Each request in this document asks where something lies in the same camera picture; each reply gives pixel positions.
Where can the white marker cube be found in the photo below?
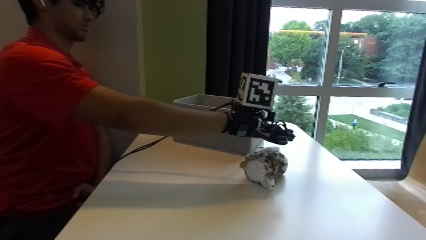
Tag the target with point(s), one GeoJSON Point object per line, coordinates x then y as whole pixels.
{"type": "Point", "coordinates": [257, 90]}

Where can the grey storage box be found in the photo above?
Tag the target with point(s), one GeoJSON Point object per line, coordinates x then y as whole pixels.
{"type": "Point", "coordinates": [213, 133]}

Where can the dark curtain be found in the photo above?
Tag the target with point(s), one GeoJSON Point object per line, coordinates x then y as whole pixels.
{"type": "Point", "coordinates": [414, 110]}
{"type": "Point", "coordinates": [237, 46]}

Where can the the person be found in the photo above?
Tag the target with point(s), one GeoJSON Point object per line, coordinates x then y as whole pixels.
{"type": "Point", "coordinates": [44, 110]}

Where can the white earbud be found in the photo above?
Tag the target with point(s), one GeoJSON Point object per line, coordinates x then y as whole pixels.
{"type": "Point", "coordinates": [43, 3]}

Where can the white window frame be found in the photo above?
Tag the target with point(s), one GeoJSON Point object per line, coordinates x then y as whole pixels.
{"type": "Point", "coordinates": [337, 88]}

